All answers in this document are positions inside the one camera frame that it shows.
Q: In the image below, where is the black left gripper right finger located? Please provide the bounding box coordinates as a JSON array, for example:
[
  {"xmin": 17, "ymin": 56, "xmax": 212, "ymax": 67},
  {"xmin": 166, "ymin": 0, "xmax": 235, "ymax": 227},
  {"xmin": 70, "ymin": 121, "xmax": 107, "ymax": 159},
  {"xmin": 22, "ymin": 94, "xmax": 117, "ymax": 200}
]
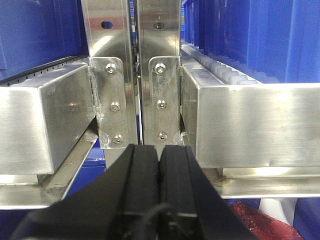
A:
[{"xmin": 159, "ymin": 145, "xmax": 257, "ymax": 240}]

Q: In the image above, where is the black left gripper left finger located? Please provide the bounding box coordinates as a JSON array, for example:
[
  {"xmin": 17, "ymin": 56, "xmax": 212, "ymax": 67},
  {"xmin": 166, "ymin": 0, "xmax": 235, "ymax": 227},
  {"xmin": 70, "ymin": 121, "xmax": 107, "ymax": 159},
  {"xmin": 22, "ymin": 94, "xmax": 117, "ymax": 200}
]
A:
[{"xmin": 12, "ymin": 145, "xmax": 159, "ymax": 240}]

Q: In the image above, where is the right steel shelf rack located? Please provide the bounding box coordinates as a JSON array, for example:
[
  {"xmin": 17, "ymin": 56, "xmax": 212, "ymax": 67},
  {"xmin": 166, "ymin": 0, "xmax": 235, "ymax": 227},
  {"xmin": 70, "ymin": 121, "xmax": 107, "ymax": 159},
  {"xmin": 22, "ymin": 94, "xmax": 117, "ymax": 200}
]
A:
[{"xmin": 134, "ymin": 0, "xmax": 320, "ymax": 199}]

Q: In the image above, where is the steel shelf rack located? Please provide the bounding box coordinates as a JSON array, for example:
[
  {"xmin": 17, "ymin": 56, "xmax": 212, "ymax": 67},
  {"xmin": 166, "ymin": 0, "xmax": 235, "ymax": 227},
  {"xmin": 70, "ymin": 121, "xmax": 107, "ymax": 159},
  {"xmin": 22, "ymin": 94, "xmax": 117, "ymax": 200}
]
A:
[
  {"xmin": 134, "ymin": 0, "xmax": 320, "ymax": 199},
  {"xmin": 0, "ymin": 0, "xmax": 139, "ymax": 210}
]

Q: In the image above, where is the left steel shelf rack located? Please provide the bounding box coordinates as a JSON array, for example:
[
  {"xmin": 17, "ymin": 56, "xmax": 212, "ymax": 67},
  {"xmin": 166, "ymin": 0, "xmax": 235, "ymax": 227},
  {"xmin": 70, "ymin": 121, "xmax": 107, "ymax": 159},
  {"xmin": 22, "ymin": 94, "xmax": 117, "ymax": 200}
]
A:
[{"xmin": 0, "ymin": 0, "xmax": 139, "ymax": 210}]

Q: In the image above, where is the blue plastic tray right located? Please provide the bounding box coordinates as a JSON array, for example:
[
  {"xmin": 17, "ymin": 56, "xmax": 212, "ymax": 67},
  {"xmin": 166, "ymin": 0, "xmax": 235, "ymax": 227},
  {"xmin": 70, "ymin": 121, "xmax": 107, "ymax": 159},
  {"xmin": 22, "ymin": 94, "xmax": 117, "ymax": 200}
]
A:
[{"xmin": 182, "ymin": 0, "xmax": 320, "ymax": 83}]

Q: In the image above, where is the blue plastic tray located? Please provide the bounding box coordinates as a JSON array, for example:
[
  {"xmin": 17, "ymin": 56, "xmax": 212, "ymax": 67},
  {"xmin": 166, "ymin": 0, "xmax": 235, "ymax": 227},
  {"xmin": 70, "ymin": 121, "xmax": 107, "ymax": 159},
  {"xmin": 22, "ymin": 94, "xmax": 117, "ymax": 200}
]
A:
[
  {"xmin": 182, "ymin": 0, "xmax": 320, "ymax": 83},
  {"xmin": 0, "ymin": 0, "xmax": 88, "ymax": 81}
]

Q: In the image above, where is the blue plastic tray left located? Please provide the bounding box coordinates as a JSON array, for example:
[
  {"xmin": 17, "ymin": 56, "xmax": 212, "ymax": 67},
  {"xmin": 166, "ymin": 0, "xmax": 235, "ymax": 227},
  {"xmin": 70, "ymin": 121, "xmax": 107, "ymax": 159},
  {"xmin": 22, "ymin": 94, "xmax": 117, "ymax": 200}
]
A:
[{"xmin": 0, "ymin": 0, "xmax": 88, "ymax": 81}]

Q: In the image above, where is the red mesh bag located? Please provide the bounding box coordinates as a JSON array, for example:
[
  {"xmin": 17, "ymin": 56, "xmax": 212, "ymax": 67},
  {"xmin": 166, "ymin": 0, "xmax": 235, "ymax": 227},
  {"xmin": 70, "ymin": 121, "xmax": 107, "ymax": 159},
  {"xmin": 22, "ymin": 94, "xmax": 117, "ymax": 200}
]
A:
[{"xmin": 231, "ymin": 201, "xmax": 304, "ymax": 240}]

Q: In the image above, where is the white roller track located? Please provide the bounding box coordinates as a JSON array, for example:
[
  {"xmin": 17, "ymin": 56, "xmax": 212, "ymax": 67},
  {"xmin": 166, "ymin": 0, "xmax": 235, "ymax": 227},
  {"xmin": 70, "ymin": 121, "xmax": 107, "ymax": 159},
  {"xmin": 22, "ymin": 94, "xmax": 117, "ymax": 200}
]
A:
[{"xmin": 181, "ymin": 44, "xmax": 262, "ymax": 85}]

